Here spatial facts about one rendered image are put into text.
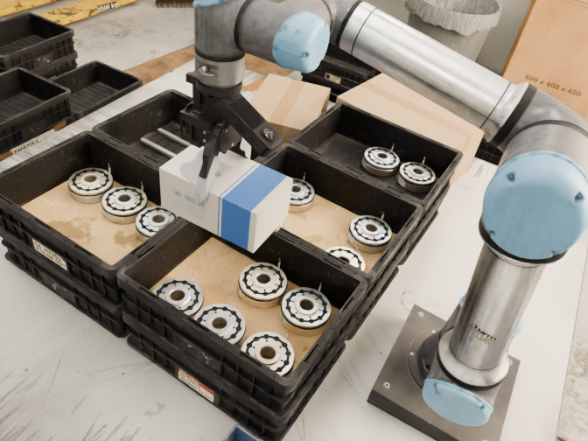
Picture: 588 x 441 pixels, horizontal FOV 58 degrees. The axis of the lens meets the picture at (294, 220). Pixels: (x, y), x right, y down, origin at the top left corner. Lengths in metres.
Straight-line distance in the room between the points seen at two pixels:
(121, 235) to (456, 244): 0.92
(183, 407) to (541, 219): 0.77
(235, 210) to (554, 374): 0.87
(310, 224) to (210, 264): 0.28
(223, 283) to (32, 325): 0.43
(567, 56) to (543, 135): 3.06
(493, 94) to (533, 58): 3.00
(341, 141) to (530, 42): 2.32
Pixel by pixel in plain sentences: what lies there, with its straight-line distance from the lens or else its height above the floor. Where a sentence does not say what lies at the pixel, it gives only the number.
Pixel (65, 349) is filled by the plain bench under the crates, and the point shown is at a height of 0.70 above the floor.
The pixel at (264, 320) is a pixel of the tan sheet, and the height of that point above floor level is 0.83.
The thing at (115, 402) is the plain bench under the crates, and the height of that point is 0.70.
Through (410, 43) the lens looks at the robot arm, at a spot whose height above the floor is 1.41.
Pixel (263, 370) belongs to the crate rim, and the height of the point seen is 0.93.
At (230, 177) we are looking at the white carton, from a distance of 0.92.
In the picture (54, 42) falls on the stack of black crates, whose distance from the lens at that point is 2.74.
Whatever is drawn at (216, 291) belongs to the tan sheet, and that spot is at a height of 0.83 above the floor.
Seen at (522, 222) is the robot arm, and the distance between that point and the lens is 0.68.
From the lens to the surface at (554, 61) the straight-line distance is 3.78.
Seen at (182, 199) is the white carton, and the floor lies 1.09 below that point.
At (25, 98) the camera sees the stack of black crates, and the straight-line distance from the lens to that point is 2.49.
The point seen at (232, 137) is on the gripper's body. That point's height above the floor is 1.21.
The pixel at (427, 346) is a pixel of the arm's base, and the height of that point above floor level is 0.80.
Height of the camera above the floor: 1.70
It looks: 42 degrees down
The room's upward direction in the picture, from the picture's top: 10 degrees clockwise
